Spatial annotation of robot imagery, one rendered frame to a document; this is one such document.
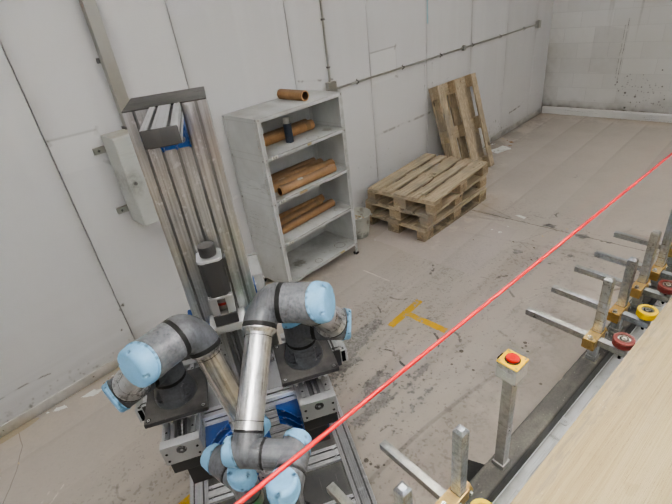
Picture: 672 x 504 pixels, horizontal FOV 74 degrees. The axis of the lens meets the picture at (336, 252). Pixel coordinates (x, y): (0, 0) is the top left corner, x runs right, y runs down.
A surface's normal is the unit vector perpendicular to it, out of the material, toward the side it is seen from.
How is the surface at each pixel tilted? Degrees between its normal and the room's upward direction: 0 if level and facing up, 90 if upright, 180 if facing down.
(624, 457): 0
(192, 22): 90
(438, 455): 0
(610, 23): 90
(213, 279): 90
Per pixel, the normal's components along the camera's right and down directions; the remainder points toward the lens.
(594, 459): -0.11, -0.86
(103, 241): 0.72, 0.28
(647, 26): -0.69, 0.43
